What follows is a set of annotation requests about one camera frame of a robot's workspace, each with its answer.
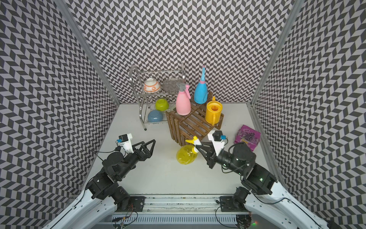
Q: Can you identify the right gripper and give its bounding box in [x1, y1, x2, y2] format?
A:
[195, 142, 245, 175]

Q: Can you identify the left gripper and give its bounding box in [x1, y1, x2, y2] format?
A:
[116, 139, 155, 180]

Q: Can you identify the yellow spray bottle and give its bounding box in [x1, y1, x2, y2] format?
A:
[176, 136, 201, 165]

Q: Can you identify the yellow watering can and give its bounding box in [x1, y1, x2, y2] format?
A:
[205, 96, 223, 126]

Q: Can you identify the pink spray bottle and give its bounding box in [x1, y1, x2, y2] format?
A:
[176, 83, 191, 115]

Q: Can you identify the blue spray bottle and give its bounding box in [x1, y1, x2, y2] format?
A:
[194, 66, 208, 104]

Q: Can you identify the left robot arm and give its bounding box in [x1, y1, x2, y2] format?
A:
[45, 139, 156, 229]

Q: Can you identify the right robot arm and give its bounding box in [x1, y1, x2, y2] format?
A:
[194, 141, 340, 229]

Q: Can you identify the wooden slatted shelf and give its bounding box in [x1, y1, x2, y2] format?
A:
[165, 91, 224, 146]

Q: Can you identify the blue bowl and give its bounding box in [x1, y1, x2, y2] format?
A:
[148, 110, 164, 123]

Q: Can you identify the lime green bowl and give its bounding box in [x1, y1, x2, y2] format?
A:
[155, 99, 169, 112]

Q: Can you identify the purple snack box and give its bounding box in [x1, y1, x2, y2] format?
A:
[234, 125, 261, 152]

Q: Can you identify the metal dish rack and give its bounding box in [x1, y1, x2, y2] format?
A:
[128, 63, 186, 131]

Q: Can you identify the white orange patterned bowl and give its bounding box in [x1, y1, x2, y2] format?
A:
[144, 78, 161, 94]

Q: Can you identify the grey glass plate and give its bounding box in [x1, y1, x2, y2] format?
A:
[162, 78, 185, 94]

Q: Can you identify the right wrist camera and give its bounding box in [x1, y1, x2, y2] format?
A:
[208, 130, 227, 156]

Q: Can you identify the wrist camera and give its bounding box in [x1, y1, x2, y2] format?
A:
[208, 130, 227, 156]
[116, 133, 133, 154]

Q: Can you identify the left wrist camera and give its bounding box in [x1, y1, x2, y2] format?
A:
[116, 133, 133, 154]

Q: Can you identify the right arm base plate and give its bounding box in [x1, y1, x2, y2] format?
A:
[219, 196, 247, 212]

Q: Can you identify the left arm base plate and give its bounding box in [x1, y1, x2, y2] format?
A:
[116, 196, 146, 212]

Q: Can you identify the aluminium front rail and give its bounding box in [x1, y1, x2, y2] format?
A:
[68, 194, 304, 215]

